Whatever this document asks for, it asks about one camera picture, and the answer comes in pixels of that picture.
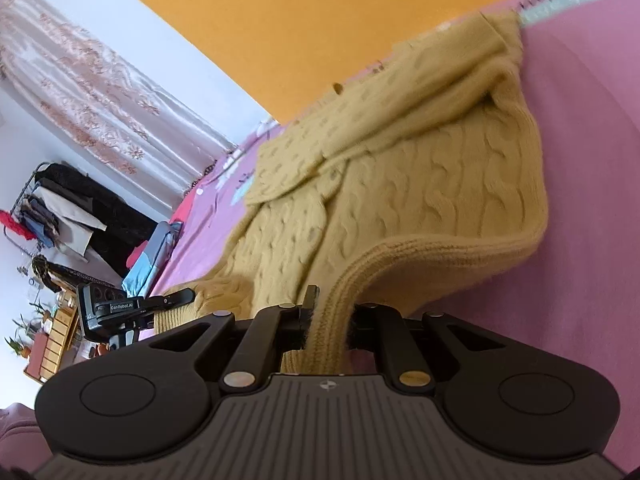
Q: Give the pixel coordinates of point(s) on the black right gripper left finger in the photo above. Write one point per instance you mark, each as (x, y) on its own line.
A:
(146, 400)

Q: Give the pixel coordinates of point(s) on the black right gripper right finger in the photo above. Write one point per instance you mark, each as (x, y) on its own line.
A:
(507, 398)

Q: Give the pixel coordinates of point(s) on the mustard cable-knit sweater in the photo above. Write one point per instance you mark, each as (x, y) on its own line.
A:
(413, 183)

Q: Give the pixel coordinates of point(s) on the clothes rack with garments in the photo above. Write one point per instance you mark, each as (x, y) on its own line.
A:
(61, 208)

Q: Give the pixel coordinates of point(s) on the grey blue folded garment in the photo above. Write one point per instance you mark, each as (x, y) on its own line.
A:
(141, 278)

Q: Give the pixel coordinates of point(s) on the wooden slatted shelf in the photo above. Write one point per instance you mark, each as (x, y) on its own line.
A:
(49, 349)

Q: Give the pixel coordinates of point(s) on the potted green plant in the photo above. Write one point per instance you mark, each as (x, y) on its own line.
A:
(26, 330)

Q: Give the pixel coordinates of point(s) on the pink printed bed sheet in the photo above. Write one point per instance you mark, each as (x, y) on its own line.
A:
(578, 296)

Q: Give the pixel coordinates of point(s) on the silver lace-trimmed curtain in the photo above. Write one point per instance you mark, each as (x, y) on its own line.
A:
(103, 106)

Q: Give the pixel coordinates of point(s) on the orange headboard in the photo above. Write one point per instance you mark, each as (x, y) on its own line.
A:
(286, 53)

